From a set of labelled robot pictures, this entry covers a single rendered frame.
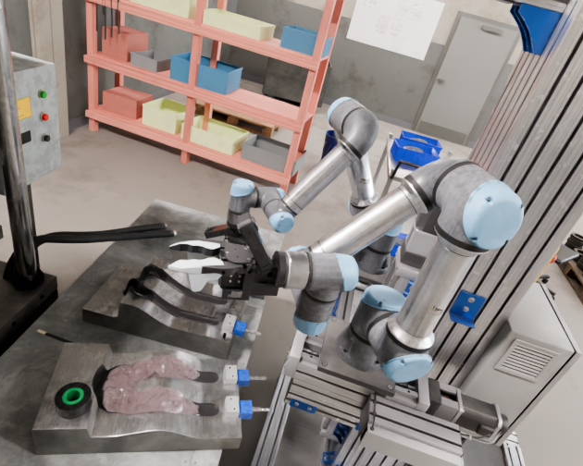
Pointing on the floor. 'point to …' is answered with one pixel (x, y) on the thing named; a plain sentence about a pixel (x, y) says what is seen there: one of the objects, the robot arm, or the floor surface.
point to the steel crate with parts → (290, 80)
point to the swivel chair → (560, 263)
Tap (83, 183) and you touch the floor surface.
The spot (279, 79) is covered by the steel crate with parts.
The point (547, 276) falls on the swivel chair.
